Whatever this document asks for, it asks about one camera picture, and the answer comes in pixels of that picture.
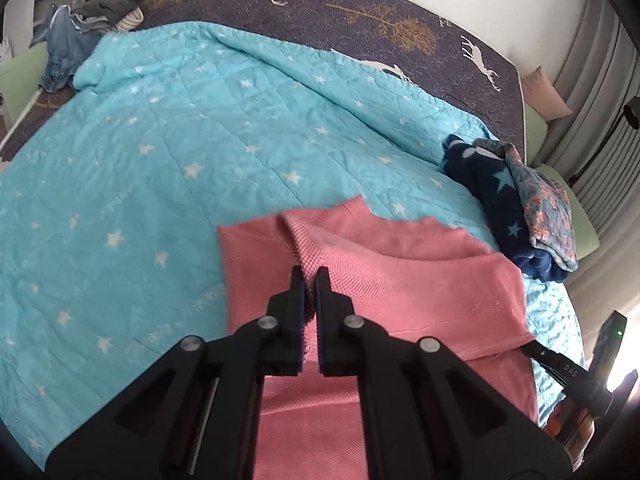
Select pink knit sweater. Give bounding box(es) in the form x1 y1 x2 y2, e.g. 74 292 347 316
218 197 538 479

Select grey crumpled clothes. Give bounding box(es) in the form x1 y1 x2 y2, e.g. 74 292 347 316
70 0 144 34

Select person right hand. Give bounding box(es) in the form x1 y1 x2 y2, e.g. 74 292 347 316
544 399 594 469

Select green cushion near right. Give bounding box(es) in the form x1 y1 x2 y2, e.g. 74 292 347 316
536 165 600 260

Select green cushion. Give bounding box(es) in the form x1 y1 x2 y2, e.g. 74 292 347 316
524 103 548 167
536 165 600 260
1 42 48 129

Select floral folded garment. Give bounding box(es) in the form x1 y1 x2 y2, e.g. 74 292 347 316
473 139 578 273

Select turquoise star quilt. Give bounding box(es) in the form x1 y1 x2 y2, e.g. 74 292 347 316
1 22 584 465

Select navy star fleece garment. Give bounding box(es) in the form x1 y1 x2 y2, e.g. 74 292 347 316
440 134 568 283

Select green cushion far right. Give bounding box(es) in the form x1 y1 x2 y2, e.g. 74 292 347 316
524 103 548 167

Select black floor lamp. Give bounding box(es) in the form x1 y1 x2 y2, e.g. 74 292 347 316
566 96 640 187

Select pink pillow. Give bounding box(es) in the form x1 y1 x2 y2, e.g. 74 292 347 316
521 66 572 122

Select grey window curtain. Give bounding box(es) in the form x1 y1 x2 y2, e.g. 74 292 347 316
537 0 639 313

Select green cushion left side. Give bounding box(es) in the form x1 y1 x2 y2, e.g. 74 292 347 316
1 42 48 129

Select blue denim jeans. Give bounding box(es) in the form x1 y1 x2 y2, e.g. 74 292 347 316
32 6 102 93

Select dark deer-print bed sheet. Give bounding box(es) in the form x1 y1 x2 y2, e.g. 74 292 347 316
0 0 526 162

